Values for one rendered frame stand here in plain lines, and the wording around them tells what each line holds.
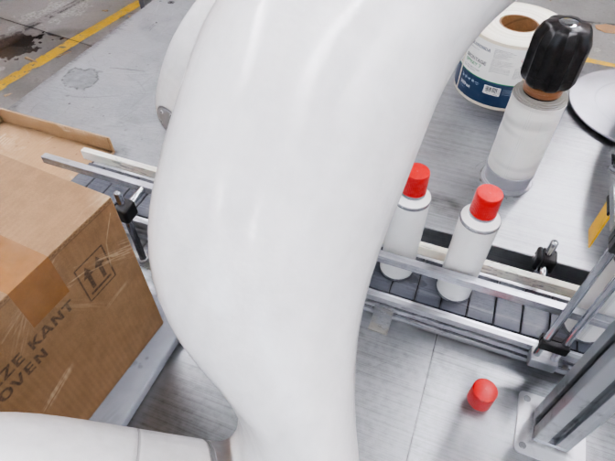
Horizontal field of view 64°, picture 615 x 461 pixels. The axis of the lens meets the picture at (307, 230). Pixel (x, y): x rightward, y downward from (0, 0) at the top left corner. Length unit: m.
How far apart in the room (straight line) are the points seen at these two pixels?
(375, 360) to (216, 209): 0.61
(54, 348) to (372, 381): 0.42
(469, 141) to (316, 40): 0.90
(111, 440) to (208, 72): 0.17
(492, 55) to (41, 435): 1.01
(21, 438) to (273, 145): 0.16
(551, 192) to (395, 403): 0.49
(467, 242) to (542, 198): 0.33
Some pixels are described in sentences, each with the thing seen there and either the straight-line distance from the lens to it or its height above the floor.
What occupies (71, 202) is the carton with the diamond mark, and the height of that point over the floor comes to 1.12.
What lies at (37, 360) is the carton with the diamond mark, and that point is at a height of 1.02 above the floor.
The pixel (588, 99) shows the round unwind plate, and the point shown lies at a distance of 1.26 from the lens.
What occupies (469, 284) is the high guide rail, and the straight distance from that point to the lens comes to 0.70.
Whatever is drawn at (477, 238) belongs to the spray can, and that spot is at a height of 1.03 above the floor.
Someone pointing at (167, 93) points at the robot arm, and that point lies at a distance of 0.56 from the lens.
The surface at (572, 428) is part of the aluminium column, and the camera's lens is 0.74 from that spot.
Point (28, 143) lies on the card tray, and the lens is 1.23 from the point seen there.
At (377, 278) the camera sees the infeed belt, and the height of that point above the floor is 0.88.
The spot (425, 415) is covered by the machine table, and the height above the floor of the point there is 0.83.
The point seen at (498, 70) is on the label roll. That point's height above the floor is 0.97.
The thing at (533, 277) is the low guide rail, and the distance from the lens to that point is 0.80.
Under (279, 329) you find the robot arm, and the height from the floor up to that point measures 1.35.
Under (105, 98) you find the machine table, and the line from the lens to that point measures 1.31.
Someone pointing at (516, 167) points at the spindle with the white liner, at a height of 0.94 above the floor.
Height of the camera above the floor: 1.50
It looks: 49 degrees down
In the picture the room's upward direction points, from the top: straight up
